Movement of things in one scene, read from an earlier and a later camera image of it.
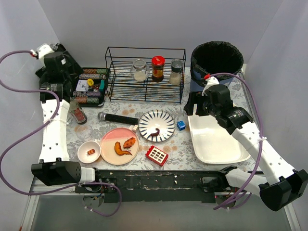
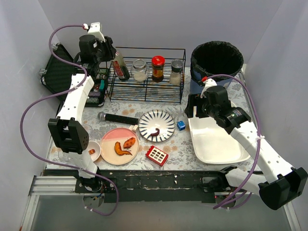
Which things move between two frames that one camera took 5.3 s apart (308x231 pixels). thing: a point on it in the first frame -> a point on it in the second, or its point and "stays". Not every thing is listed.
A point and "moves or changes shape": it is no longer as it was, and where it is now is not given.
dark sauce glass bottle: (77, 112) moves or changes shape
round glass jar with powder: (140, 70) stays
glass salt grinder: (175, 75) stays
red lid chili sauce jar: (158, 63) stays
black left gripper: (72, 78) -> (109, 48)
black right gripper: (196, 101) stays
